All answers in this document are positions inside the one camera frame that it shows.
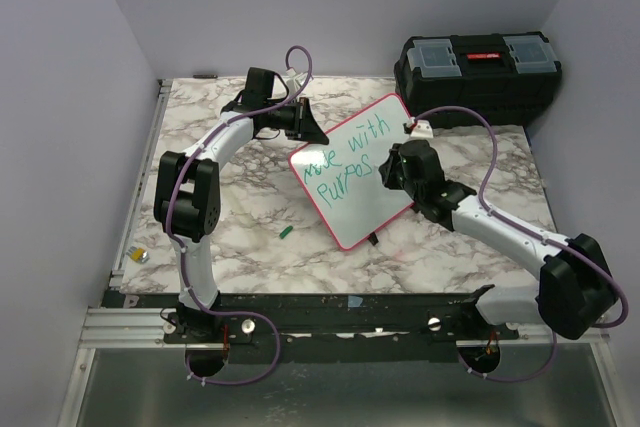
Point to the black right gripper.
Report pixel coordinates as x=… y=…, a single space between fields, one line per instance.
x=388 y=168

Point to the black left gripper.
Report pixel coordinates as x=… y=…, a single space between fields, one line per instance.
x=303 y=126

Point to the green marker cap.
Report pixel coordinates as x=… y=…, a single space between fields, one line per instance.
x=285 y=232

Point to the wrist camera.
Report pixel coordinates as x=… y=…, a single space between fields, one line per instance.
x=295 y=82
x=418 y=129

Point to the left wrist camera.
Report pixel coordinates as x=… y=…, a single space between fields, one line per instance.
x=295 y=82

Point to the small yellow metal connector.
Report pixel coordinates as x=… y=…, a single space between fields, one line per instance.
x=137 y=254

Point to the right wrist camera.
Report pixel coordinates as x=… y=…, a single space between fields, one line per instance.
x=418 y=129

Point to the aluminium table edge rail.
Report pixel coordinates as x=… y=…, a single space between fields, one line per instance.
x=85 y=356

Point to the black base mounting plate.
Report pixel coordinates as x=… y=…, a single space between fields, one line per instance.
x=320 y=328

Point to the blue tape piece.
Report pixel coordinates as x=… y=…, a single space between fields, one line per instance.
x=354 y=301

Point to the black plastic toolbox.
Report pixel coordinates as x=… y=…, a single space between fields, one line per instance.
x=509 y=79

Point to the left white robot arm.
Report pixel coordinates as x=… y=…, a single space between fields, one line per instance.
x=187 y=196

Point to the pink framed whiteboard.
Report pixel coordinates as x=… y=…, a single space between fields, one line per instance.
x=342 y=178

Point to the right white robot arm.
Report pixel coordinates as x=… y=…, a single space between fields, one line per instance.
x=574 y=287

